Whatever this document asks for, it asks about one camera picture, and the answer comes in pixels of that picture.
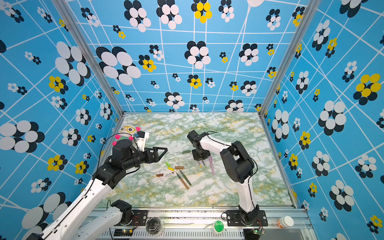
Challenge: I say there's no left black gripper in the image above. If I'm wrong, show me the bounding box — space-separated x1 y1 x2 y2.
123 146 168 171

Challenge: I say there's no pink gel pen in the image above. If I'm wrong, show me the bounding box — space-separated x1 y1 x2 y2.
209 156 215 176

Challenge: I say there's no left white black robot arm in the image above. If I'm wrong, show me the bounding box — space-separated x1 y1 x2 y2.
27 140 168 240

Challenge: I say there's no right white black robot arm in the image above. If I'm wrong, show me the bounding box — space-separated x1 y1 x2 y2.
187 131 260 223

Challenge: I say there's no white pen brown tip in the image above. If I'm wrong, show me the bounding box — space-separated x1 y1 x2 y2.
153 172 175 184

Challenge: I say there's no green gel pen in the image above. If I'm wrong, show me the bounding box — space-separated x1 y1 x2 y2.
180 170 192 186

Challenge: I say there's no brown gel pen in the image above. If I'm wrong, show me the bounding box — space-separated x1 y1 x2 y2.
177 173 189 190

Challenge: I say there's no white pink plush toy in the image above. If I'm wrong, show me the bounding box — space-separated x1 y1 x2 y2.
113 125 141 146

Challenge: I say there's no green push button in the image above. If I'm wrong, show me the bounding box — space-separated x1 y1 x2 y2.
212 220 225 234

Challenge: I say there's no white orange bottle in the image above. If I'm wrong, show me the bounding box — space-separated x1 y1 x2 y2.
277 216 295 229

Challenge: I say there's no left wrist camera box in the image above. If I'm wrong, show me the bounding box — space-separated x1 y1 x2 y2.
135 131 150 152

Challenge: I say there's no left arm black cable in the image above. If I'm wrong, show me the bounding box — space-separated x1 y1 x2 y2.
94 133 136 175

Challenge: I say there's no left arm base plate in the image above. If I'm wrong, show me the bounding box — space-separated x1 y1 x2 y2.
119 210 149 227

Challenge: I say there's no aluminium front frame rail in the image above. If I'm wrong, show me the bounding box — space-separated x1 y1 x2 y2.
86 206 313 232

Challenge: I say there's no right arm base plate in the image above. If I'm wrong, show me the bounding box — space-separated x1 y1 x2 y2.
226 210 269 228

